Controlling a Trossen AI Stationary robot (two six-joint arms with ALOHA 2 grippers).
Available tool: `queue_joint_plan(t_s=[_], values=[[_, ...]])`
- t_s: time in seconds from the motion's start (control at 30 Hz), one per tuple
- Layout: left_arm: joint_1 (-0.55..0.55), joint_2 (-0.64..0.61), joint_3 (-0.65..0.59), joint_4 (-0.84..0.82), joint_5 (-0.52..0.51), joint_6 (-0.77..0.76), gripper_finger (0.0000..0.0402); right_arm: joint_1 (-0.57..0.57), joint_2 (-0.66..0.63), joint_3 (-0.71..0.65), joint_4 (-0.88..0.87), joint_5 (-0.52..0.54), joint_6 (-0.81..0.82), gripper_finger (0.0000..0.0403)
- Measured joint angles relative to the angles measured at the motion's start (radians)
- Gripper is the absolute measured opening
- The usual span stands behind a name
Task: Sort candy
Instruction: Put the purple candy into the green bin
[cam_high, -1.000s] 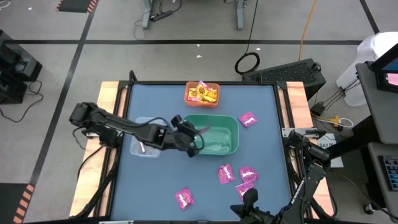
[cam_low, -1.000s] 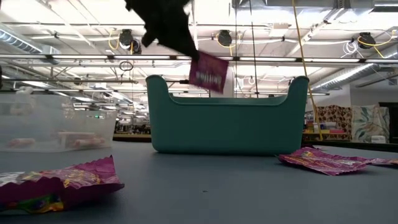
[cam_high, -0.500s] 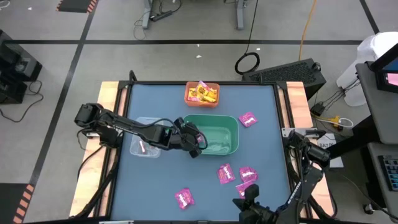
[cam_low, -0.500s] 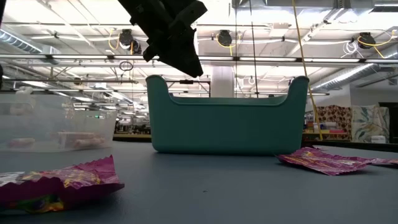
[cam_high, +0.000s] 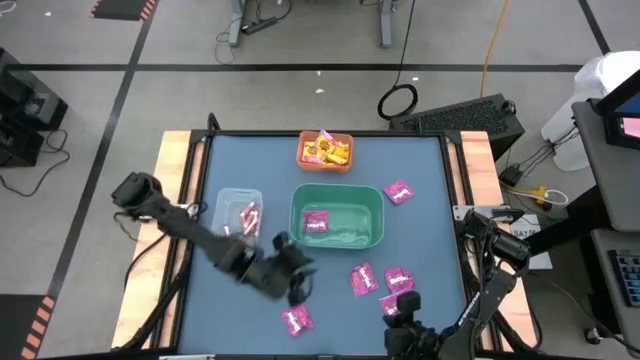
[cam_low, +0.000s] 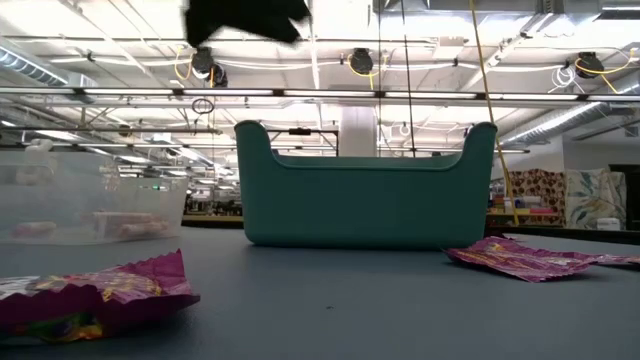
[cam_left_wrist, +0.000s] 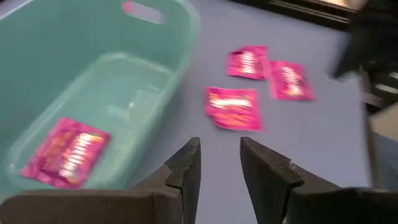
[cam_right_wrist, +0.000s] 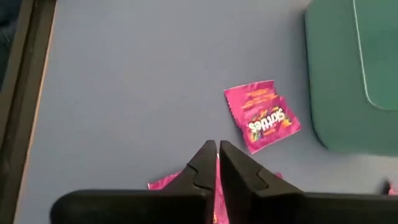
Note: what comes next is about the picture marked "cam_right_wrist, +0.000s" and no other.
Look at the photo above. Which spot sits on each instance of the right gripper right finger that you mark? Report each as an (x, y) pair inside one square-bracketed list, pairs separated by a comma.
[(242, 177)]

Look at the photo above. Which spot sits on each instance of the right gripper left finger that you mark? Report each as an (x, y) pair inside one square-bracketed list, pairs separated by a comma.
[(199, 174)]

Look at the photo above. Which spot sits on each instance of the teal plastic bin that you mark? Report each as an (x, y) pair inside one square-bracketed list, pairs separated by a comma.
[(335, 93)]

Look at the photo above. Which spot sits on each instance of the purple Skittles candy packet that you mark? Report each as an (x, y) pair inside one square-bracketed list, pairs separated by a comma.
[(161, 184), (262, 116)]

